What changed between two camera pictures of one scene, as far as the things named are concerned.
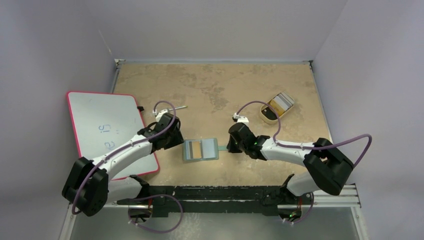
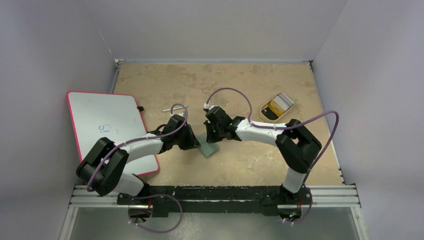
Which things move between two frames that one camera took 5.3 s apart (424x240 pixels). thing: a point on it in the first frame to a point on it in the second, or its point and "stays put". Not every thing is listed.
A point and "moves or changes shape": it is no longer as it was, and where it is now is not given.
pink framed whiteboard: x=101 y=121 stays put
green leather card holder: x=201 y=149 moves or changes shape
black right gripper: x=233 y=142 to x=212 y=131
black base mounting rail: x=266 y=200 stays put
